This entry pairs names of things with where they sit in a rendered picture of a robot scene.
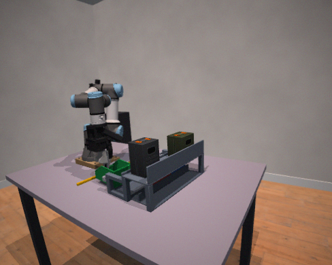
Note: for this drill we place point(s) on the green bin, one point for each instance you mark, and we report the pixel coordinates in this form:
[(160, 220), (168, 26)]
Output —
[(116, 168)]

